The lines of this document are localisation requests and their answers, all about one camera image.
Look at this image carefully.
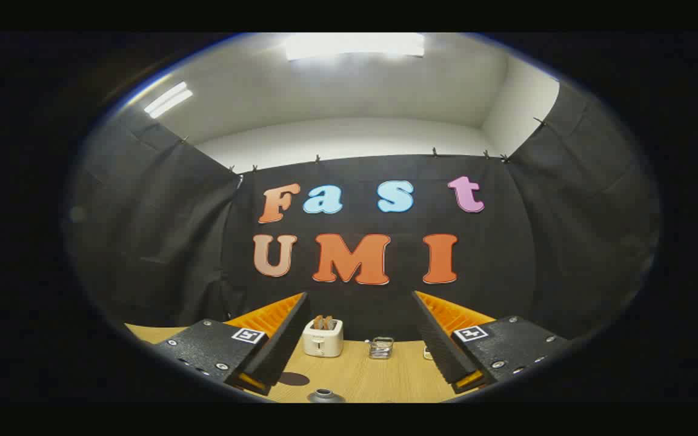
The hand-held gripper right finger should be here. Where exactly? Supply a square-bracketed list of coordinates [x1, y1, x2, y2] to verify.
[411, 291, 572, 395]

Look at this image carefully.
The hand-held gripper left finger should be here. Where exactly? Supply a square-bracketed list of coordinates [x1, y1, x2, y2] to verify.
[149, 292, 312, 397]

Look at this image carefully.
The white toaster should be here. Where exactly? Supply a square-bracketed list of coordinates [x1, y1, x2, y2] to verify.
[302, 319, 344, 358]

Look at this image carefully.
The wooden table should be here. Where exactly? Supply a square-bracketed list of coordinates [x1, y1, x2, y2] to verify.
[125, 324, 495, 403]

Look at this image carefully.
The small ceiling light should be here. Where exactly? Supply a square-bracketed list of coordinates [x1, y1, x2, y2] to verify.
[143, 82, 193, 119]

